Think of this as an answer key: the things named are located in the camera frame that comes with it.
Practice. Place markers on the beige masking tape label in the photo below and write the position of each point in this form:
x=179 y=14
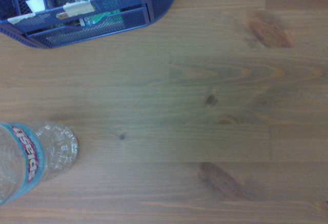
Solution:
x=21 y=18
x=78 y=7

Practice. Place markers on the clear plastic water bottle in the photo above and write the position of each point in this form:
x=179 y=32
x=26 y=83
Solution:
x=15 y=162

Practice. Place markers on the green printed packet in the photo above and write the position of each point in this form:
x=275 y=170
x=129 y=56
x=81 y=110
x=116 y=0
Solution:
x=102 y=19

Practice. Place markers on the blue mesh desk organizer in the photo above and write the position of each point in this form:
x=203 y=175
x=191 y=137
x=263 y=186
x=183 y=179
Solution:
x=112 y=8

